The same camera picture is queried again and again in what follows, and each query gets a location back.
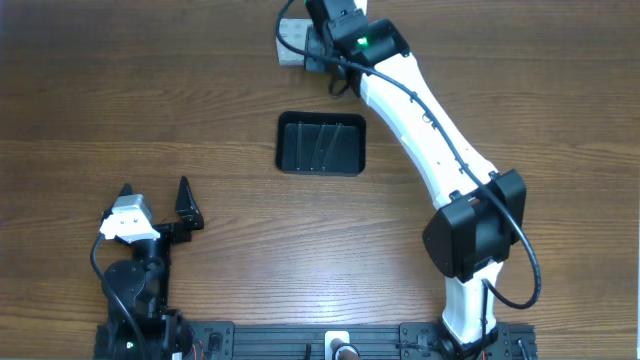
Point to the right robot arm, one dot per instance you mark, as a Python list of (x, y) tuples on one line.
[(425, 130)]

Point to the mounting rail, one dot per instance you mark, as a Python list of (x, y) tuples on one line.
[(280, 342)]

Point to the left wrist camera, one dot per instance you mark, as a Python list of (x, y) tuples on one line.
[(130, 220)]

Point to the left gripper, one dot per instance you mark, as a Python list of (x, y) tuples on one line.
[(175, 233)]

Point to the black tray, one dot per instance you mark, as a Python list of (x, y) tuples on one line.
[(350, 145)]

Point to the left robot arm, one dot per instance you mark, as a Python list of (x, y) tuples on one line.
[(125, 285)]

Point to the clear test tube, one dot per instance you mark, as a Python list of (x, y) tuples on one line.
[(299, 147), (332, 147), (318, 147)]

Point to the white test tube rack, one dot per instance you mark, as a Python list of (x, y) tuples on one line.
[(290, 45)]

